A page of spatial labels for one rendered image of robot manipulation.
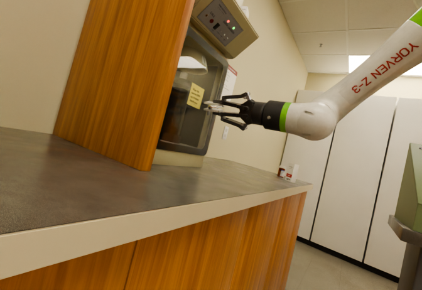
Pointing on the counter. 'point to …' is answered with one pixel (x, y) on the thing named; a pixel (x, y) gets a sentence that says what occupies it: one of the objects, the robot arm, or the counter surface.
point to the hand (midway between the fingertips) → (213, 107)
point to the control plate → (217, 7)
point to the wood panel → (127, 64)
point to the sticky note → (195, 96)
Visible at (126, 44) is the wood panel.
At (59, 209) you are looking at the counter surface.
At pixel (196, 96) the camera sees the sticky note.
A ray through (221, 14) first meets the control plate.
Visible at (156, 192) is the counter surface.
